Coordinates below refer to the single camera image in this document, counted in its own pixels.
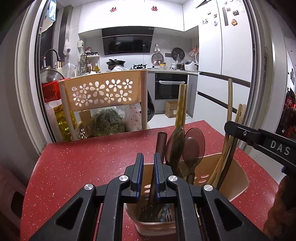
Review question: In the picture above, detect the beige plastic utensil holder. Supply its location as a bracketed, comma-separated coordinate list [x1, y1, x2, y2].
[125, 153, 249, 240]

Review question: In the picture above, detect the bag of green vegetables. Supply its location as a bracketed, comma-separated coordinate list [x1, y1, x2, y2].
[91, 108, 125, 137]

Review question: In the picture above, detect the white rice cooker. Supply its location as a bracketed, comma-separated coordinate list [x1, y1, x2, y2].
[185, 61, 199, 72]

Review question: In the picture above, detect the short wooden chopstick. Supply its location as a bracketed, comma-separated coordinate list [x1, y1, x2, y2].
[208, 78, 234, 186]

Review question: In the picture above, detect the cardboard box on floor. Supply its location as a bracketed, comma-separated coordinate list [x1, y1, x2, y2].
[165, 100, 178, 118]

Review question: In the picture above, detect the smoky plastic spoon front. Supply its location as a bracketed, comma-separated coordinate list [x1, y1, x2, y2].
[156, 132, 168, 163]

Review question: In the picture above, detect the black bag by chair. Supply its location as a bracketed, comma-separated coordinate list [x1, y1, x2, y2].
[147, 91, 155, 122]

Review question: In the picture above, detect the steel bowl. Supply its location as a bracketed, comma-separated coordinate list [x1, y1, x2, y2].
[40, 69, 64, 84]

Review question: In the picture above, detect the plain wooden chopstick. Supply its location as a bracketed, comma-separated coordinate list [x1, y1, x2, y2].
[213, 104, 243, 188]
[238, 104, 246, 124]

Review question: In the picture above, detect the red plastic basket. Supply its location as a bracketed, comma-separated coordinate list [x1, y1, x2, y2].
[42, 78, 69, 103]

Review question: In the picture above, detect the smoky plastic spoon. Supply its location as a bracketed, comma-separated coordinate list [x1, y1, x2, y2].
[165, 126, 185, 177]
[139, 170, 163, 222]
[156, 132, 168, 163]

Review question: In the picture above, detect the black wok on stove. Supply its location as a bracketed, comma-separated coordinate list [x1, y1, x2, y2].
[107, 59, 125, 70]

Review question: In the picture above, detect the smoky plastic fork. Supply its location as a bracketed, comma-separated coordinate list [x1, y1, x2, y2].
[183, 128, 205, 185]

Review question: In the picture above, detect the person right hand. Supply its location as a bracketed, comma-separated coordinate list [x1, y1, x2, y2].
[263, 175, 296, 241]

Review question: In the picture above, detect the black kitchen faucet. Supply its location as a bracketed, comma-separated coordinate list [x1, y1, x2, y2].
[42, 48, 61, 69]

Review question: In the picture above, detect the smoky plastic spoon back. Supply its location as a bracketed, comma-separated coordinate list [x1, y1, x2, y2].
[165, 126, 185, 177]

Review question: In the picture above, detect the built-in black oven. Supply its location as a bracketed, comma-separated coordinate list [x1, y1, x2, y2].
[154, 73, 188, 100]

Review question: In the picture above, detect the yellow patterned chopstick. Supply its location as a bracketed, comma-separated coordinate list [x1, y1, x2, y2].
[175, 83, 185, 128]

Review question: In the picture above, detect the pink plastic stool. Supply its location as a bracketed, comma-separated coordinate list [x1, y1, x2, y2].
[1, 167, 26, 240]

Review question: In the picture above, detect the beige flower-cutout chair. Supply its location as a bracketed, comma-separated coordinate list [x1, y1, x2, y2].
[58, 69, 148, 141]

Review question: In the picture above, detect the black range hood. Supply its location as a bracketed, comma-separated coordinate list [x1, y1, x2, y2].
[102, 26, 154, 55]

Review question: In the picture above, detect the white refrigerator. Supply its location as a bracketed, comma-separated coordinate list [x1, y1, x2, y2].
[195, 1, 253, 134]

